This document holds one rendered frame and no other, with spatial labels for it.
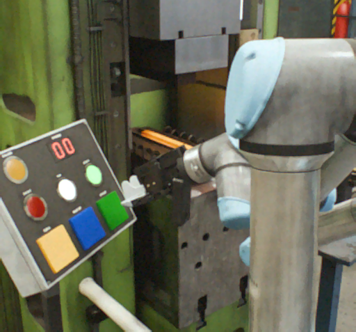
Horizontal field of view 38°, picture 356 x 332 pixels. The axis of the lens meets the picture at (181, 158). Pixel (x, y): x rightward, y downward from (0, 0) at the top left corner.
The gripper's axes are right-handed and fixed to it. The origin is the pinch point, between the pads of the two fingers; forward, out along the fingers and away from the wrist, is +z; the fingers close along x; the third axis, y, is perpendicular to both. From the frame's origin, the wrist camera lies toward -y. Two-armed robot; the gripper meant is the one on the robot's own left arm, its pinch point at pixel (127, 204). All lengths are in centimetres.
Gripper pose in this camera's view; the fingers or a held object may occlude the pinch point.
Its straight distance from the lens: 119.9
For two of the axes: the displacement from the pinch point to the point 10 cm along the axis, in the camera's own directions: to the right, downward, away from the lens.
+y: -4.5, -8.9, -0.8
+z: -7.8, 3.5, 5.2
